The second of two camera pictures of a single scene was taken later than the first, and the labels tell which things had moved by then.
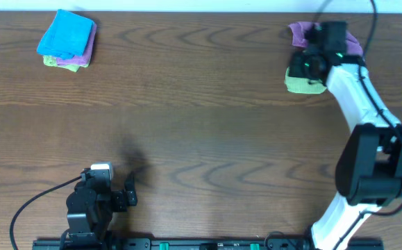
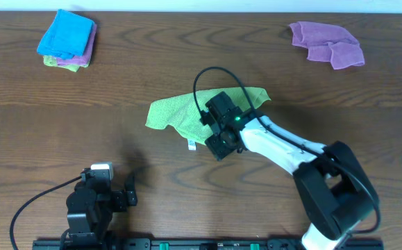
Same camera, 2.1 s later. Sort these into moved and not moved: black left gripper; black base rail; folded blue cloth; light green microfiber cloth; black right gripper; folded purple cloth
Moved: black right gripper; light green microfiber cloth
Not moved: black base rail; folded blue cloth; folded purple cloth; black left gripper
